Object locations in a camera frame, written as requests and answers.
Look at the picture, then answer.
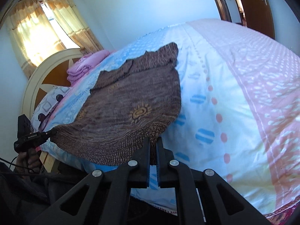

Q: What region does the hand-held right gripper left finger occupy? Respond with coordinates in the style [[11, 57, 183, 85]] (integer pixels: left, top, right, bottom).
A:
[[30, 137, 150, 225]]

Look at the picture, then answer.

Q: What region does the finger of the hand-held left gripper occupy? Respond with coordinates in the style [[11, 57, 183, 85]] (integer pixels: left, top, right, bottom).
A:
[[44, 128, 58, 139]]

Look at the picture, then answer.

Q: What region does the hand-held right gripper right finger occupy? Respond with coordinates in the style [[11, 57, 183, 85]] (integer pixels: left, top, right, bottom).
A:
[[156, 137, 272, 225]]

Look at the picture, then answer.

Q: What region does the brown knitted sweater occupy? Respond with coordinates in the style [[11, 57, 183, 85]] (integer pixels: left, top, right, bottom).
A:
[[50, 42, 182, 166]]

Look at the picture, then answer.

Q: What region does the person's left hand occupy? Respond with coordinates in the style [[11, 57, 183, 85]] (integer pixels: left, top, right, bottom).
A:
[[15, 146, 42, 172]]

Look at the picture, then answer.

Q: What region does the grey patterned pillow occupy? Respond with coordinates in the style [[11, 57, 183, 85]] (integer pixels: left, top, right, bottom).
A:
[[30, 86, 71, 132]]

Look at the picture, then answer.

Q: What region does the cream wooden headboard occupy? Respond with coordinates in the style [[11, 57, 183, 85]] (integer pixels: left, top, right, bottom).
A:
[[21, 48, 85, 118]]

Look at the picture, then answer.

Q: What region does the folded pink blanket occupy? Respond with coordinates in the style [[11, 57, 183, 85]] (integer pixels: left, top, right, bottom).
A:
[[67, 50, 110, 85]]

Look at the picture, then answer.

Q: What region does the yellow patterned curtain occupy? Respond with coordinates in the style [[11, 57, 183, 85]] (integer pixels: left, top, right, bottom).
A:
[[9, 0, 67, 78], [41, 0, 104, 53]]

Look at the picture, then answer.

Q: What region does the printed blue pink bed sheet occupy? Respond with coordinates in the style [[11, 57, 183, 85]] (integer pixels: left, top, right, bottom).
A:
[[30, 18, 300, 218]]

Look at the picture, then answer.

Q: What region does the red patterned cloth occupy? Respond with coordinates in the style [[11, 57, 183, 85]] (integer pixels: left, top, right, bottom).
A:
[[265, 206, 300, 225]]

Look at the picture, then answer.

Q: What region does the brown wooden door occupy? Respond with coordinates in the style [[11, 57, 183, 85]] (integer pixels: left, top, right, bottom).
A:
[[231, 0, 275, 39]]

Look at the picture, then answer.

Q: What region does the black cable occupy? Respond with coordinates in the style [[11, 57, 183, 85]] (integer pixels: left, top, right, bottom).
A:
[[0, 157, 24, 169]]

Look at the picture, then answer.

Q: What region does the brown door frame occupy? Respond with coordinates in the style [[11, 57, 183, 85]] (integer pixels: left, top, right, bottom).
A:
[[206, 0, 232, 22]]

